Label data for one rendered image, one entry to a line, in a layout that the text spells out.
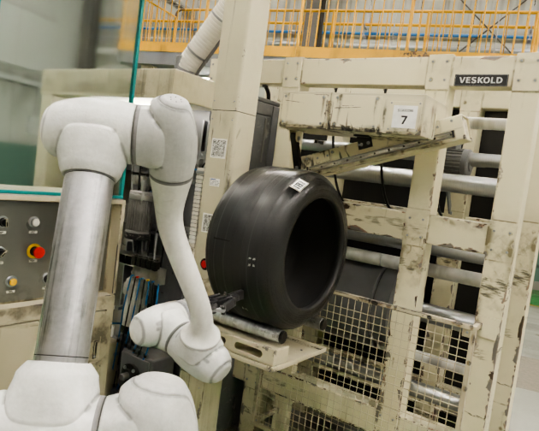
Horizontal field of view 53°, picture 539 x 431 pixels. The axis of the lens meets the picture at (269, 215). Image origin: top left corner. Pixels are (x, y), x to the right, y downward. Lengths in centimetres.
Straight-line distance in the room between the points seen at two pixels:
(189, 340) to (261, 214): 53
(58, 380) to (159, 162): 48
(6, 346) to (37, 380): 93
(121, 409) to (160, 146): 52
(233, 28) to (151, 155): 106
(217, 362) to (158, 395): 39
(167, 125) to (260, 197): 69
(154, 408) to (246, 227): 85
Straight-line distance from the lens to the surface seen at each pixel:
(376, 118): 206
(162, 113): 117
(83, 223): 114
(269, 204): 175
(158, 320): 149
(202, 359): 141
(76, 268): 112
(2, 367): 203
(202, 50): 266
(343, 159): 224
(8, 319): 199
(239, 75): 209
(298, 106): 223
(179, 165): 120
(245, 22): 214
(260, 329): 190
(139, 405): 105
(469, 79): 230
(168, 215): 129
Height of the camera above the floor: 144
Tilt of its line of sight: 4 degrees down
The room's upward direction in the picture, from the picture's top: 7 degrees clockwise
